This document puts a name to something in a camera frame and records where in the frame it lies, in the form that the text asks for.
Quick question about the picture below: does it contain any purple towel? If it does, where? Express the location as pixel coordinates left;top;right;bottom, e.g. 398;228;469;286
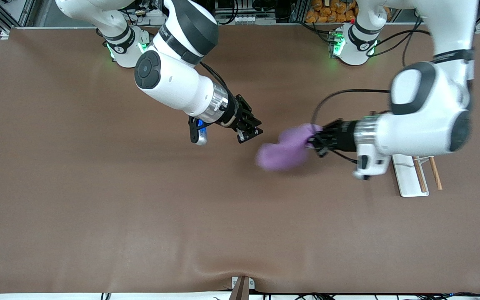
255;123;323;172

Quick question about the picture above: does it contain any white rack with wooden rods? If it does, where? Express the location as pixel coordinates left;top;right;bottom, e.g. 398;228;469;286
391;154;443;198

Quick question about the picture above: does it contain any white terminal block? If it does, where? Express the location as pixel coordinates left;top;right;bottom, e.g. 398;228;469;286
236;15;277;25

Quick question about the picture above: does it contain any pile of orange packets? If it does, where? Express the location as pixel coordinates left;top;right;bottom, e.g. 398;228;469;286
305;0;391;24

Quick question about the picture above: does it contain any brown table mat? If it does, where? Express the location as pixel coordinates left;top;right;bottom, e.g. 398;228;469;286
0;23;480;295

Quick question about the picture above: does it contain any white power strip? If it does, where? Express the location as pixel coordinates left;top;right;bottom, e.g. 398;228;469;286
134;0;170;25

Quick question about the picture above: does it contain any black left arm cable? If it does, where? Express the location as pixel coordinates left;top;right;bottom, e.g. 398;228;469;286
310;17;433;164

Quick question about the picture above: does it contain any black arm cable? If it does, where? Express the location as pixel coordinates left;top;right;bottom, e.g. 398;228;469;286
310;17;433;164
200;62;229;90

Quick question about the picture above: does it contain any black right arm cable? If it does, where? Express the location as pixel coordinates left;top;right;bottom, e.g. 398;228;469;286
200;62;229;90

